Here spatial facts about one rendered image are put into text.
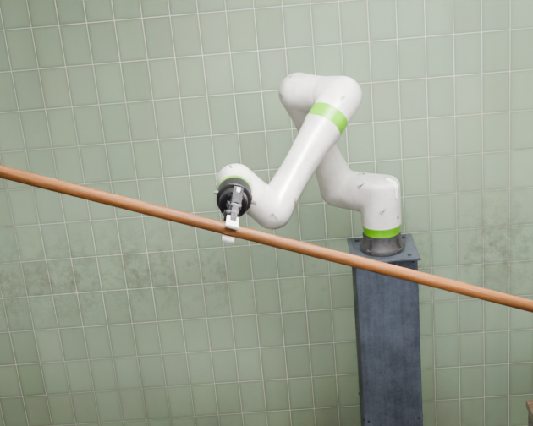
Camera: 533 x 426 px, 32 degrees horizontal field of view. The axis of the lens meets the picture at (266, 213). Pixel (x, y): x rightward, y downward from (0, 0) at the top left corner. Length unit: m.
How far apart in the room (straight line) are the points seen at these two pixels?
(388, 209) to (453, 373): 1.12
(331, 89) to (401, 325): 0.86
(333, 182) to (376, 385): 0.71
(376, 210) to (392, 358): 0.52
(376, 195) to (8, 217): 1.49
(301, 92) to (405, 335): 0.90
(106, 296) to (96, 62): 0.93
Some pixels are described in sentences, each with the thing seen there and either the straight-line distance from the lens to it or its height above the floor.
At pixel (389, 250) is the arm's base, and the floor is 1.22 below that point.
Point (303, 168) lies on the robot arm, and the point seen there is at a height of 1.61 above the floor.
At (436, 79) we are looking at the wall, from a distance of 3.49.
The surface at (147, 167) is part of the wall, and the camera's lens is 3.57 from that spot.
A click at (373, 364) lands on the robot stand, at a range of 3.21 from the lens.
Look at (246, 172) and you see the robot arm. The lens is 2.57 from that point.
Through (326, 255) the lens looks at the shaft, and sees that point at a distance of 2.30.
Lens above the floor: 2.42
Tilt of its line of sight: 20 degrees down
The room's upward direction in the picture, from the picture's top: 5 degrees counter-clockwise
